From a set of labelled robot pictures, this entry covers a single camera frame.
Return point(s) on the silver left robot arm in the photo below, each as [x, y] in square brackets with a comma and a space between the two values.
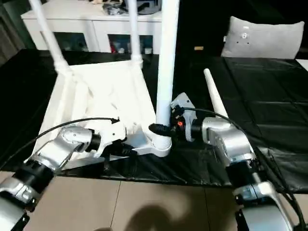
[53, 154]

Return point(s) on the white plastic table top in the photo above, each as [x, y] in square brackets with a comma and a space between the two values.
[101, 91]

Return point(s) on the grey pillow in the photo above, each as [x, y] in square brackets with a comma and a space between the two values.
[262, 38]

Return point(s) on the white sideboard cabinet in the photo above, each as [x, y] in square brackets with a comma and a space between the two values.
[91, 26]

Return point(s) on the colourful clutter bundle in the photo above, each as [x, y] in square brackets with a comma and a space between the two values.
[115, 6]

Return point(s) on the white flat board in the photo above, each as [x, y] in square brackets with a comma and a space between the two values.
[303, 64]

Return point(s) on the grey curtain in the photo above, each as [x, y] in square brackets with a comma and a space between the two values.
[9, 29]

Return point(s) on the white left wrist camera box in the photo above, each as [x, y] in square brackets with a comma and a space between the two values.
[113, 132]

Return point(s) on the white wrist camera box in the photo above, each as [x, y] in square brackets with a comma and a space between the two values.
[113, 132]
[184, 104]

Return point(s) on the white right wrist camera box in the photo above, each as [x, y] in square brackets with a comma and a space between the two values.
[184, 104]

